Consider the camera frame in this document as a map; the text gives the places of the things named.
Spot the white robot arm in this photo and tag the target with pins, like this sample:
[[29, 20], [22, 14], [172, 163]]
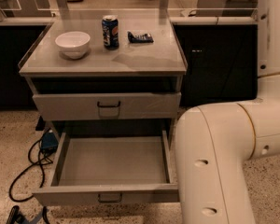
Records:
[[212, 142]]

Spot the grey metal drawer cabinet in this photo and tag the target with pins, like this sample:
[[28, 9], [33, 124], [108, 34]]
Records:
[[156, 67]]

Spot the closed grey upper drawer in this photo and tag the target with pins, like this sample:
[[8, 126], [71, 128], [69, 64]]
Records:
[[91, 106]]

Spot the open grey middle drawer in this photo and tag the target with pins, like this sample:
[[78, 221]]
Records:
[[110, 170]]

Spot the blue snack wrapper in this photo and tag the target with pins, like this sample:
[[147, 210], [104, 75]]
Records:
[[144, 38]]

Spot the blue pepsi can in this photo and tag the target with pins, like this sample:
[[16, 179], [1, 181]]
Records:
[[110, 26]]

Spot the white ceramic bowl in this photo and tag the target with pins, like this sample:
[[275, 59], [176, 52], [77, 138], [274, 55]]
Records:
[[73, 44]]

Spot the black counter cabinet right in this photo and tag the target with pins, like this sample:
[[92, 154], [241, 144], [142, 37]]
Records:
[[222, 63]]

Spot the black counter cabinet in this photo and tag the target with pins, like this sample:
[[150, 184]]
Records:
[[222, 63], [15, 41]]

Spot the blue power box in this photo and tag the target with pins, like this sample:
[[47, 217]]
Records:
[[49, 143]]

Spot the black counter cabinet left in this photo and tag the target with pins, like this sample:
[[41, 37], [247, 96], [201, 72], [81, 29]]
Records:
[[15, 41]]

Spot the black object bottom left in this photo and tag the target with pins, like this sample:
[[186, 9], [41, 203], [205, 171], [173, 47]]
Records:
[[16, 217]]

